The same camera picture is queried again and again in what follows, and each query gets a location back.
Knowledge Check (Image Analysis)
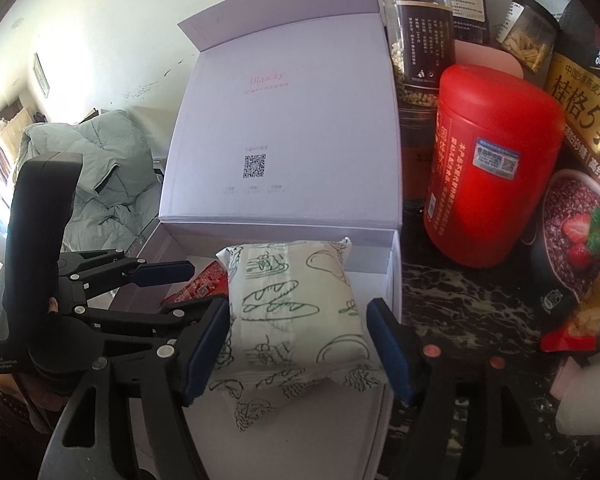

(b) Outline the dark glass jar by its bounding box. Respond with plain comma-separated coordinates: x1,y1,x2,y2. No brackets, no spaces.
401,105,443,206

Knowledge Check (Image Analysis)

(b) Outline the black-lid jar of yellow sticks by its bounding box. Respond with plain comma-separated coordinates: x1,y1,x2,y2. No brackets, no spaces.
496,0,562,81

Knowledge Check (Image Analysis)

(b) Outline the cardboard box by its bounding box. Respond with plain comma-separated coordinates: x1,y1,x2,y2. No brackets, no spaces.
0,105,33,181

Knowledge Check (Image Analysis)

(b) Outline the pink container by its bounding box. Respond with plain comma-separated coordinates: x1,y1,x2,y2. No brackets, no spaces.
452,40,524,81

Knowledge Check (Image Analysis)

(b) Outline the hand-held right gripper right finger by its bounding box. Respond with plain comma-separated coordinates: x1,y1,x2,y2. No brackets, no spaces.
366,297,551,480

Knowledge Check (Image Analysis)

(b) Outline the black oat cereal bag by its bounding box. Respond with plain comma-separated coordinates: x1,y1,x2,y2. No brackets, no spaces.
530,0,600,311

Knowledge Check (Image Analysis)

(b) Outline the small wall picture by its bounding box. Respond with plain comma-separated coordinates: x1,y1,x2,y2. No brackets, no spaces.
32,52,49,97

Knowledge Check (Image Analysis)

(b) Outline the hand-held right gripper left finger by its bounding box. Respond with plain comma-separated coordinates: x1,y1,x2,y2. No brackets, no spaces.
37,300,230,480

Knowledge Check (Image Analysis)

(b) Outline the pale green puffer jacket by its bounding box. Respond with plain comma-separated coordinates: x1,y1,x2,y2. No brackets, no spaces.
17,109,162,261

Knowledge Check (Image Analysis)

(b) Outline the narrow red snack packet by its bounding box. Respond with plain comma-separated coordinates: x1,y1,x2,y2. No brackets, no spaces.
159,261,229,311

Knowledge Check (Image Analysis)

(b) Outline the lavender gift box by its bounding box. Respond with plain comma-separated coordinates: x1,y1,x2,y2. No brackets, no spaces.
125,0,406,480

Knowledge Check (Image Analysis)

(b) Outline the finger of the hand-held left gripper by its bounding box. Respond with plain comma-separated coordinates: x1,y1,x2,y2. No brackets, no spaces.
60,247,195,297
72,296,216,348

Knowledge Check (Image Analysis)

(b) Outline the red plastic canister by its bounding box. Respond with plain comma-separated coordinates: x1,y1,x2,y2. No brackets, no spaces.
422,63,567,267

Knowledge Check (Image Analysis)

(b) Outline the orange red snack packet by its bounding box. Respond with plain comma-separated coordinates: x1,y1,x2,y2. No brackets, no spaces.
540,270,600,356

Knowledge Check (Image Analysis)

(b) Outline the white paper cup stack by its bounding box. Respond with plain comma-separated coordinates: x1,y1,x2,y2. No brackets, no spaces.
555,385,600,436

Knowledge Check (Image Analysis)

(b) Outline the clear jar purple label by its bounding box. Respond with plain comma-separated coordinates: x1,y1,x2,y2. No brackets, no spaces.
426,0,487,45

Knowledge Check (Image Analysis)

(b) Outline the white bread-print snack packet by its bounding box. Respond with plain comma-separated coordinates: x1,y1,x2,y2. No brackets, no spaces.
210,237,373,393

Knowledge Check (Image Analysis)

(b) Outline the clear grain jar dark label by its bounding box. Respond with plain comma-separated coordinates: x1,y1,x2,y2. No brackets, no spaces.
380,0,454,109

